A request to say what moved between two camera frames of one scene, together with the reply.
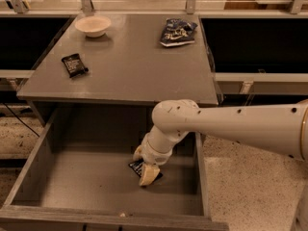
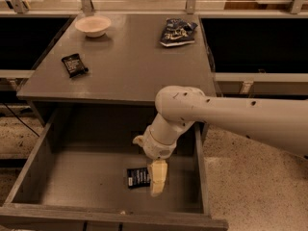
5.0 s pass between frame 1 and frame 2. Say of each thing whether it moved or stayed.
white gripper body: stayed
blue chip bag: stayed
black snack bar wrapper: stayed
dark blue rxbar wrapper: moved
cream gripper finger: moved
